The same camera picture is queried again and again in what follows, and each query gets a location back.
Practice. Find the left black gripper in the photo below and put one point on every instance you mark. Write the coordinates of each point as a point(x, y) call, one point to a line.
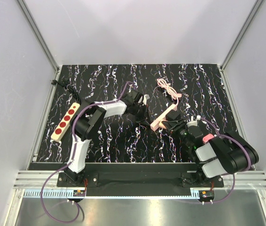
point(144, 116)

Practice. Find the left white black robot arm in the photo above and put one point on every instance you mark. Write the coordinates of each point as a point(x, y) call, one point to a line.
point(88, 121)

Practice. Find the pink power strip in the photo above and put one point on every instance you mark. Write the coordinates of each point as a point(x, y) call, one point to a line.
point(157, 123)

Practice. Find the pink flat adapter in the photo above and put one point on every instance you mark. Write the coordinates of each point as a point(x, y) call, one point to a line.
point(207, 138)

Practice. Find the beige red power strip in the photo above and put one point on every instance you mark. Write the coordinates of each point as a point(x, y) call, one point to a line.
point(64, 124)

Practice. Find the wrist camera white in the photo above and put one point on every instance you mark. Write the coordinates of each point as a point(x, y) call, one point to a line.
point(194, 121)
point(143, 100)

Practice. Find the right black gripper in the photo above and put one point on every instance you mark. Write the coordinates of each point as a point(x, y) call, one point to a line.
point(176, 125)

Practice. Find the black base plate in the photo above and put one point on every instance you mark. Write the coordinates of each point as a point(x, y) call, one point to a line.
point(182, 174)

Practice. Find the pink charger plug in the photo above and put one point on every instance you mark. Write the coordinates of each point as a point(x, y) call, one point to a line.
point(172, 116)

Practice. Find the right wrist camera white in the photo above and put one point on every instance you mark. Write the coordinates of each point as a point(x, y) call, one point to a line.
point(194, 121)

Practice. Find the black marbled mat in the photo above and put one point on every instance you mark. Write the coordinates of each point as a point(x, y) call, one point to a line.
point(196, 89)

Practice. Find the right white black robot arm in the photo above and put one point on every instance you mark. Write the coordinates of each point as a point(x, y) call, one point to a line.
point(217, 154)

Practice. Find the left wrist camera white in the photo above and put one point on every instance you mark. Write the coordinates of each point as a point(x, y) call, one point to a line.
point(143, 100)

